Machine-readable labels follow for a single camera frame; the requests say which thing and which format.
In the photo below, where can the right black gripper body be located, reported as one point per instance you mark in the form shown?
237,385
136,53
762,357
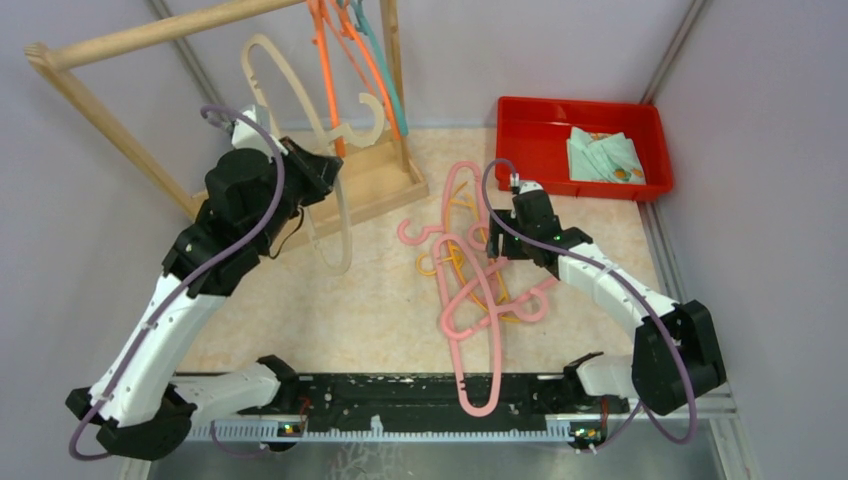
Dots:
515,250

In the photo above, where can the teal plastic hanger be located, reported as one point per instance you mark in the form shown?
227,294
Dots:
362,25

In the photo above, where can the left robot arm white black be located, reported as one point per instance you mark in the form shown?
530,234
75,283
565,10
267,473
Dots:
138,409

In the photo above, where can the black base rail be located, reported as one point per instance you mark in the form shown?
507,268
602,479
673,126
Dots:
429,403

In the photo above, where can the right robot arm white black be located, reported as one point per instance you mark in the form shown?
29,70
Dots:
676,355

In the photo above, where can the red plastic bin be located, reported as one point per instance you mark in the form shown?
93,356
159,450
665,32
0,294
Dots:
532,134

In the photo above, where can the yellow thin hanger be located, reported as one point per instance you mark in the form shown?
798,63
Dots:
457,259

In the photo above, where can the pink plastic hanger front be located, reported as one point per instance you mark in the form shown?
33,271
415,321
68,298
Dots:
469,320

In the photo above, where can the folded mint cloth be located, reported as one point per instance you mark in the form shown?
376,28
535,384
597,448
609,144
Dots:
603,158

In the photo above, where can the pink plastic hanger back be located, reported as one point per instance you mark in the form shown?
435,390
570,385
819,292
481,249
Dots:
477,234

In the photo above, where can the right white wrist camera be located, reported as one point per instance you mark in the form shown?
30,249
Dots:
525,190

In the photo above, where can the wooden hanger rack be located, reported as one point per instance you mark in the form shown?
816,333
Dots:
383,176

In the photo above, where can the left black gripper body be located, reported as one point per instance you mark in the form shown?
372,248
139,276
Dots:
303,186

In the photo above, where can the beige plastic hanger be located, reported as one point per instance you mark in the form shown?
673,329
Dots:
325,137

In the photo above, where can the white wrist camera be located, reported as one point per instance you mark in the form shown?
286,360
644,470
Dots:
525,190
245,136

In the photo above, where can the orange plastic hanger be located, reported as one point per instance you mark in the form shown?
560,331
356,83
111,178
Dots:
348,32
317,11

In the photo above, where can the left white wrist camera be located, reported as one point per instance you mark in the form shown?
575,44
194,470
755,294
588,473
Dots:
245,136

